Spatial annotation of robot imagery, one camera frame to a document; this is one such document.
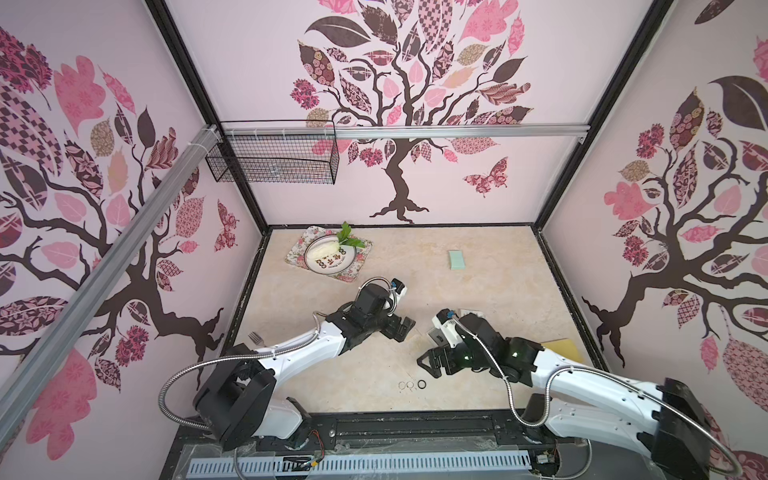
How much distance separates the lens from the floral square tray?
107cm

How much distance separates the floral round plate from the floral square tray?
1 cm

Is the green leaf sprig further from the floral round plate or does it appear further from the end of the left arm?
the end of the left arm

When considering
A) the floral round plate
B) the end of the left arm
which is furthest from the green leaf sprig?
the end of the left arm

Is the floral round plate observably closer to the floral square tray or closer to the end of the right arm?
the floral square tray

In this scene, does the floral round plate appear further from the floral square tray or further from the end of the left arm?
the end of the left arm

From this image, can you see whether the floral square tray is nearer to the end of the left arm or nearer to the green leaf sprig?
the green leaf sprig

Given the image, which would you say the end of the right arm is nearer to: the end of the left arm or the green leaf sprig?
the end of the left arm

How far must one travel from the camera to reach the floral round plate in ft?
3.56

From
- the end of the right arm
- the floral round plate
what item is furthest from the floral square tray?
the end of the right arm

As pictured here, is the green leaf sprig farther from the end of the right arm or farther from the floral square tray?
the end of the right arm

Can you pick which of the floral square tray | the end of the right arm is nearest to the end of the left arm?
the end of the right arm

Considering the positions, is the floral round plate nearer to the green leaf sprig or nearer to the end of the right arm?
the green leaf sprig

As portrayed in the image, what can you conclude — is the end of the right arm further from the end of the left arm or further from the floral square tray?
the floral square tray
